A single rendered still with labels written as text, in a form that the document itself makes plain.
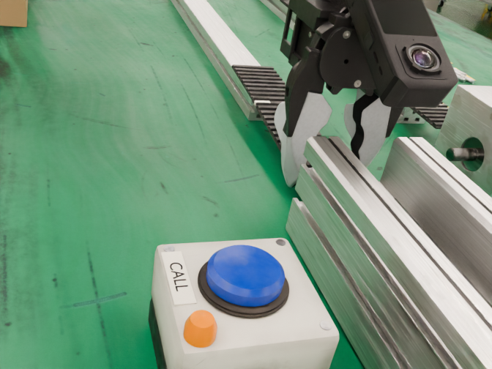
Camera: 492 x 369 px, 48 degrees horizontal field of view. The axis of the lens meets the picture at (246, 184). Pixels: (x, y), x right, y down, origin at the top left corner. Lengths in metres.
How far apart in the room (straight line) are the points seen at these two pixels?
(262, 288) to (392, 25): 0.20
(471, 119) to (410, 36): 0.18
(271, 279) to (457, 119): 0.33
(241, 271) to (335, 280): 0.11
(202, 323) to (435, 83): 0.21
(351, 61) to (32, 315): 0.28
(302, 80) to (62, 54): 0.39
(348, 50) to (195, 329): 0.25
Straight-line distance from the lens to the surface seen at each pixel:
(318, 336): 0.28
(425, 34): 0.39
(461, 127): 0.56
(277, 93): 0.61
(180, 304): 0.28
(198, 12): 0.88
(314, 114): 0.44
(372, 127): 0.47
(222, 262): 0.28
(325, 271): 0.38
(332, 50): 0.42
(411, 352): 0.31
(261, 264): 0.29
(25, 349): 0.34
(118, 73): 0.69
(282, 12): 1.06
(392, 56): 0.37
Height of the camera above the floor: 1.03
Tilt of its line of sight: 31 degrees down
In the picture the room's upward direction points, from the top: 11 degrees clockwise
